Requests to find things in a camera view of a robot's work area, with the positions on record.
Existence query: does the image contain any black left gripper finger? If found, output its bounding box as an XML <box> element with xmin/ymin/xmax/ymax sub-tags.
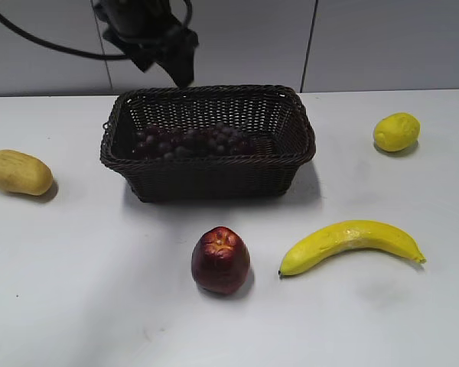
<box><xmin>157</xmin><ymin>37</ymin><xmax>197</xmax><ymax>88</ymax></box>

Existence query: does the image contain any yellow mango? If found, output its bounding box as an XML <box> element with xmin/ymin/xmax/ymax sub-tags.
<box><xmin>0</xmin><ymin>150</ymin><xmax>54</xmax><ymax>196</ymax></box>

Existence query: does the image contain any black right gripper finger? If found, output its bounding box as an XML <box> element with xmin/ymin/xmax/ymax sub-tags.
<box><xmin>126</xmin><ymin>44</ymin><xmax>163</xmax><ymax>72</ymax></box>

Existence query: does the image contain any black cable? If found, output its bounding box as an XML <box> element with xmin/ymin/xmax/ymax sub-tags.
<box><xmin>0</xmin><ymin>0</ymin><xmax>194</xmax><ymax>62</ymax></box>

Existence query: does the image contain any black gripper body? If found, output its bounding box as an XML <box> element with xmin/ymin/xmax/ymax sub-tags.
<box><xmin>93</xmin><ymin>0</ymin><xmax>198</xmax><ymax>48</ymax></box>

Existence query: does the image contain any black woven basket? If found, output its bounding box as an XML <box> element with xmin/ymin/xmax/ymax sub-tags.
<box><xmin>100</xmin><ymin>85</ymin><xmax>316</xmax><ymax>203</ymax></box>

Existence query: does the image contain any purple grape bunch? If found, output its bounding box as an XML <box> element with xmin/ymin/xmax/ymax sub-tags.
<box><xmin>131</xmin><ymin>122</ymin><xmax>256</xmax><ymax>160</ymax></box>

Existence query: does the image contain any yellow banana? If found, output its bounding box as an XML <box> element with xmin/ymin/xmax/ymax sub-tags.
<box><xmin>278</xmin><ymin>220</ymin><xmax>426</xmax><ymax>277</ymax></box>

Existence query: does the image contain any yellow lemon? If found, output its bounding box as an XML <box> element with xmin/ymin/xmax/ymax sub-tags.
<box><xmin>373</xmin><ymin>112</ymin><xmax>421</xmax><ymax>152</ymax></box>

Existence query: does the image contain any red apple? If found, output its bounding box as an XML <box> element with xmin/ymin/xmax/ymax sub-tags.
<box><xmin>191</xmin><ymin>226</ymin><xmax>250</xmax><ymax>295</ymax></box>

